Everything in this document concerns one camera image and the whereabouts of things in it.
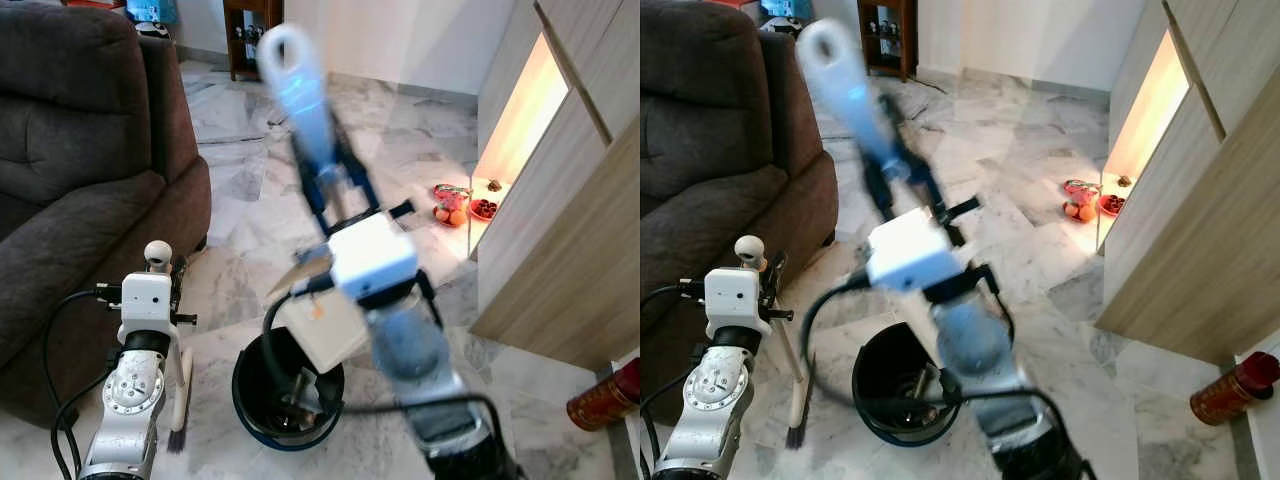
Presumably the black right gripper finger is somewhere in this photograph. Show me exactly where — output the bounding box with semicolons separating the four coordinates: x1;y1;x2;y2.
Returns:
866;155;906;227
330;120;383;216
882;97;949;213
293;135;339;237

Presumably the wooden handled broom white knob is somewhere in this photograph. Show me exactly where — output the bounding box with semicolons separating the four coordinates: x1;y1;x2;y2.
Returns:
144;240;194;457
734;235;814;450

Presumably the black plastic bucket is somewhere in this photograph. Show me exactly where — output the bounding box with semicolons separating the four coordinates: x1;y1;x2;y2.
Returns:
232;322;347;452
852;320;966;448

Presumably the dark brown fabric sofa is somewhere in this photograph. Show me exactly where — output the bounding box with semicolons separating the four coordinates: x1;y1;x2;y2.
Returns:
640;0;839;401
0;0;213;429

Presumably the brown slim bottle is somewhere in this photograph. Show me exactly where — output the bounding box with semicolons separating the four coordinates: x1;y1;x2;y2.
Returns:
903;365;931;421
285;370;313;429

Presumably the dark wooden side table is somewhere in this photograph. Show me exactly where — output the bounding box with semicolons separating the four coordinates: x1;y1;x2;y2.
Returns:
222;0;286;82
858;0;921;81

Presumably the light wooden cabinet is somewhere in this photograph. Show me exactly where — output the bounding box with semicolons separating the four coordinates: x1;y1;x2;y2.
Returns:
468;0;641;373
1095;0;1280;366

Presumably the red cylindrical canister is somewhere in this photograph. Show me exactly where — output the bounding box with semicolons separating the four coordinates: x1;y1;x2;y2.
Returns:
1189;351;1280;427
566;357;641;433

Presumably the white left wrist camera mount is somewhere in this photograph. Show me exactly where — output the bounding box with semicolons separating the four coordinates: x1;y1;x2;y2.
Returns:
705;267;761;334
120;272;173;337

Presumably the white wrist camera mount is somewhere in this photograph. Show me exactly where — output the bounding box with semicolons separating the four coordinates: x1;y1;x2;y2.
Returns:
120;272;173;337
325;210;419;301
705;267;761;334
865;207;969;293

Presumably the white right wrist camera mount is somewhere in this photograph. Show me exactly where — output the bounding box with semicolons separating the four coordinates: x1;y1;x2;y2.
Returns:
865;207;969;293
325;210;419;301

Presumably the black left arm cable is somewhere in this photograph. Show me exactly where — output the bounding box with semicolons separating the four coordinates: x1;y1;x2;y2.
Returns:
42;286;126;479
640;282;713;479

